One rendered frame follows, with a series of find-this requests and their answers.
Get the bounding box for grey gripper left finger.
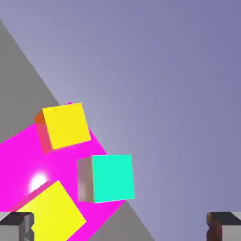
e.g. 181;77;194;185
0;211;35;241

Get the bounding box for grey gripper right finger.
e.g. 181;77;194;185
206;211;241;241

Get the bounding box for small lemon yellow cube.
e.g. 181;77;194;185
7;180;87;241

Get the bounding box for small turquoise cube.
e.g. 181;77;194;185
77;154;136;204

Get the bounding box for small orange-yellow cube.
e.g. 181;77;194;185
34;102;92;154

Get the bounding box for large magenta box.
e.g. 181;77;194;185
0;101;126;241

